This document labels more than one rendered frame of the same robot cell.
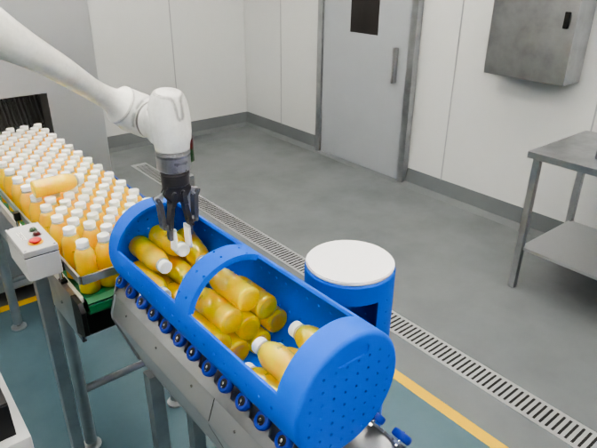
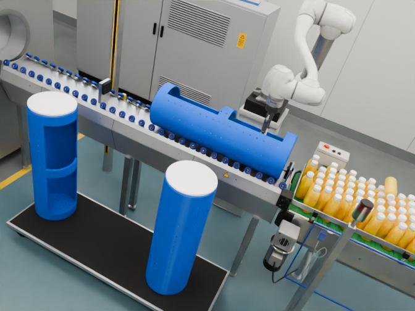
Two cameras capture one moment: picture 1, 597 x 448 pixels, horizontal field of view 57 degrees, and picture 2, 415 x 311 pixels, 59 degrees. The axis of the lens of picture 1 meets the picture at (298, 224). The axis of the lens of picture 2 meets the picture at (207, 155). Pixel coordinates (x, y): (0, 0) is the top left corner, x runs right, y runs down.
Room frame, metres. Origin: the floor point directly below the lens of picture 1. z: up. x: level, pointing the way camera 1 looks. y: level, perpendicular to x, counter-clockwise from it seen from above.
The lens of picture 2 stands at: (2.75, -0.98, 2.26)
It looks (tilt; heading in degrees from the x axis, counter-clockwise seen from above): 35 degrees down; 145
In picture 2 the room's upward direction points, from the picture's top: 15 degrees clockwise
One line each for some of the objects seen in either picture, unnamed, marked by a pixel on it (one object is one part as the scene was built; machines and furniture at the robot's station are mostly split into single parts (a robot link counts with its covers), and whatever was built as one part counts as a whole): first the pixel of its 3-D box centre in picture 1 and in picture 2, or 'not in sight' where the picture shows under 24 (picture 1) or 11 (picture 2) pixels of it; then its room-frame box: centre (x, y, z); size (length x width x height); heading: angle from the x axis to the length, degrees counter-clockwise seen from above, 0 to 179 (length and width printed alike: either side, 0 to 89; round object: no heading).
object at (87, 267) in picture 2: not in sight; (118, 253); (1.19, -0.39, 0.08); 1.50 x 0.52 x 0.15; 39
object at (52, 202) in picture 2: not in sight; (54, 160); (0.70, -0.74, 0.59); 0.28 x 0.28 x 0.88
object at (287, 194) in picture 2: not in sight; (285, 199); (1.71, 0.35, 0.95); 0.10 x 0.07 x 0.10; 130
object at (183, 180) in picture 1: (176, 186); (271, 111); (1.38, 0.33, 1.33); 0.08 x 0.07 x 0.09; 130
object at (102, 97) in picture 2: not in sight; (105, 91); (0.53, -0.38, 1.00); 0.10 x 0.04 x 0.15; 130
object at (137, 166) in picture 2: not in sight; (136, 179); (0.70, -0.14, 0.31); 0.06 x 0.06 x 0.63; 40
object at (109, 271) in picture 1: (140, 260); (298, 181); (1.61, 0.53, 0.96); 0.40 x 0.01 x 0.03; 130
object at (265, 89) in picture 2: not in sight; (277, 80); (0.86, 0.78, 1.25); 0.18 x 0.16 x 0.22; 47
